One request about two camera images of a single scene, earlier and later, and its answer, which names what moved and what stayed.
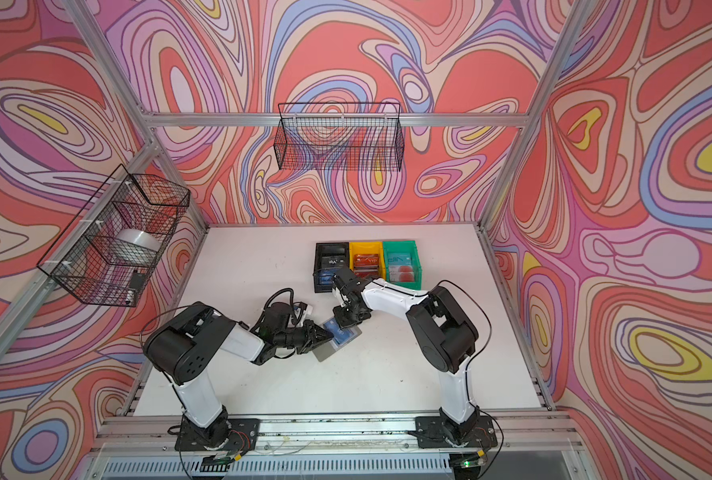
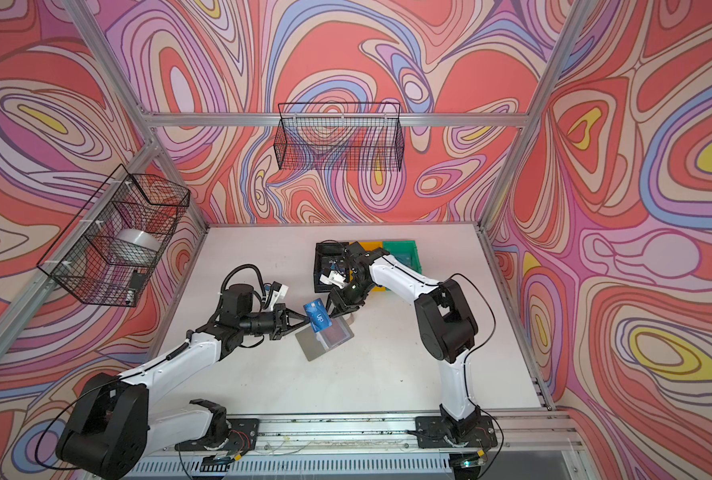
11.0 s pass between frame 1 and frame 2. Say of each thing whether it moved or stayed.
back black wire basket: stayed
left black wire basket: stayed
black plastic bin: stayed
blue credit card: moved
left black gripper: moved
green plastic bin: stayed
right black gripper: moved
